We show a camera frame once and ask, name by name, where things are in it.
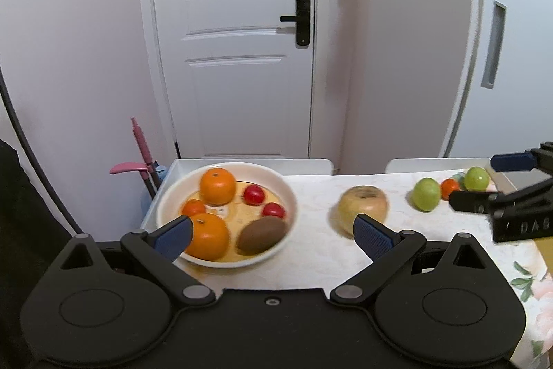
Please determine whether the yellow-brown apple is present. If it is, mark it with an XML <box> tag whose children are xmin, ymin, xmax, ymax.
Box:
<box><xmin>337</xmin><ymin>186</ymin><xmax>390</xmax><ymax>239</ymax></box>

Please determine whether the white wardrobe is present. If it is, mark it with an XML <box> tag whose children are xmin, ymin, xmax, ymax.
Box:
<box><xmin>441</xmin><ymin>0</ymin><xmax>553</xmax><ymax>160</ymax></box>

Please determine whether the orange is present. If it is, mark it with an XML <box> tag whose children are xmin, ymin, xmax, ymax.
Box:
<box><xmin>184</xmin><ymin>212</ymin><xmax>231</xmax><ymax>261</ymax></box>
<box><xmin>199</xmin><ymin>168</ymin><xmax>237</xmax><ymax>205</ymax></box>

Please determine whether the brown kiwi with green sticker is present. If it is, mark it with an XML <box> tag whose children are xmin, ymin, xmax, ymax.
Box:
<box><xmin>238</xmin><ymin>216</ymin><xmax>289</xmax><ymax>255</ymax></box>

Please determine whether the cream bowl with bear print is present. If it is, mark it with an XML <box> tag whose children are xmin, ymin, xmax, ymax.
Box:
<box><xmin>156</xmin><ymin>162</ymin><xmax>299</xmax><ymax>268</ymax></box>

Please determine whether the white panelled door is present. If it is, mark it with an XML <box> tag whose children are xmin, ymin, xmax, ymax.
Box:
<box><xmin>138</xmin><ymin>0</ymin><xmax>342</xmax><ymax>159</ymax></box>

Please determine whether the grey wardrobe handle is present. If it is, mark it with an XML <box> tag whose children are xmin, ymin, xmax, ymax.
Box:
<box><xmin>481</xmin><ymin>0</ymin><xmax>507</xmax><ymax>89</ymax></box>

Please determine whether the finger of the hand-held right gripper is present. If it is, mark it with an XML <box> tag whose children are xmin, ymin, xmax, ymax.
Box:
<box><xmin>448</xmin><ymin>178</ymin><xmax>553</xmax><ymax>218</ymax></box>
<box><xmin>491</xmin><ymin>142</ymin><xmax>553</xmax><ymax>173</ymax></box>

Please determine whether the green apple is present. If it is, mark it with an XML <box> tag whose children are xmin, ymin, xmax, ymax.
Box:
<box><xmin>463</xmin><ymin>166</ymin><xmax>491</xmax><ymax>192</ymax></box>
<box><xmin>410</xmin><ymin>177</ymin><xmax>442</xmax><ymax>212</ymax></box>

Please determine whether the white rimmed table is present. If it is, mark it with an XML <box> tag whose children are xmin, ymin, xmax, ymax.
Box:
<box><xmin>140</xmin><ymin>158</ymin><xmax>495</xmax><ymax>231</ymax></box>

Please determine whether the small tangerine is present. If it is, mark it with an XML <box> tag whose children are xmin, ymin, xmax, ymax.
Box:
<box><xmin>182</xmin><ymin>199</ymin><xmax>207</xmax><ymax>218</ymax></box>
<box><xmin>440</xmin><ymin>178</ymin><xmax>461</xmax><ymax>201</ymax></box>

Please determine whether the pink long-handled tool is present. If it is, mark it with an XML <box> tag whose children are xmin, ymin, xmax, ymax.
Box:
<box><xmin>110</xmin><ymin>117</ymin><xmax>162</xmax><ymax>197</ymax></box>

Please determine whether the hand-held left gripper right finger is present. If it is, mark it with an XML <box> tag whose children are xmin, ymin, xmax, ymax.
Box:
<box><xmin>330</xmin><ymin>214</ymin><xmax>489</xmax><ymax>307</ymax></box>

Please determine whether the red cherry tomato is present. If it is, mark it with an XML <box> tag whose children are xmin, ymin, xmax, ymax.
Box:
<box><xmin>244</xmin><ymin>184</ymin><xmax>266</xmax><ymax>206</ymax></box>
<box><xmin>262</xmin><ymin>202</ymin><xmax>286</xmax><ymax>220</ymax></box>

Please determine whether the black door lock handle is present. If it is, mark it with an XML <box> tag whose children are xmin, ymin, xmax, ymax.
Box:
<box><xmin>280</xmin><ymin>0</ymin><xmax>311</xmax><ymax>47</ymax></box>

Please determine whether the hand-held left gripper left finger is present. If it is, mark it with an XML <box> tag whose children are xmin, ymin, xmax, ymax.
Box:
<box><xmin>60</xmin><ymin>215</ymin><xmax>215</xmax><ymax>309</ymax></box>

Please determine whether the black cable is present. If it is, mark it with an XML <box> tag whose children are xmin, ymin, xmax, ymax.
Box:
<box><xmin>0</xmin><ymin>64</ymin><xmax>87</xmax><ymax>236</ymax></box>

